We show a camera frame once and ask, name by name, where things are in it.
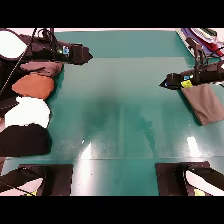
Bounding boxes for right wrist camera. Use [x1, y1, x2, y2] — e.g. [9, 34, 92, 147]
[185, 36, 207, 69]

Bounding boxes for white garment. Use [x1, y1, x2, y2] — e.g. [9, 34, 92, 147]
[3, 95, 52, 130]

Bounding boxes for heap of clothes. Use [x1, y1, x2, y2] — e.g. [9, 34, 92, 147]
[175, 27, 224, 58]

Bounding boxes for mauve-brown garment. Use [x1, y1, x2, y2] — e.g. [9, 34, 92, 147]
[19, 61, 65, 78]

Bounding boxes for black cable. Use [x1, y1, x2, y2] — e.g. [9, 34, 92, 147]
[0, 27, 39, 96]

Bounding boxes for orange-brown garment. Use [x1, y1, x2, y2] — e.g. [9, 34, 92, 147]
[11, 73, 55, 101]

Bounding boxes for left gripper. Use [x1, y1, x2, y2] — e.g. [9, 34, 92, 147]
[68, 43, 94, 66]

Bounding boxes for black garment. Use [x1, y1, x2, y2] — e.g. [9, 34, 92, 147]
[0, 123, 53, 158]

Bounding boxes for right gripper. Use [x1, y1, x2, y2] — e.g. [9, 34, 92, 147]
[158, 73, 184, 91]

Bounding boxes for grey-brown garment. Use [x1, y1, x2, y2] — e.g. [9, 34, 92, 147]
[181, 83, 224, 127]

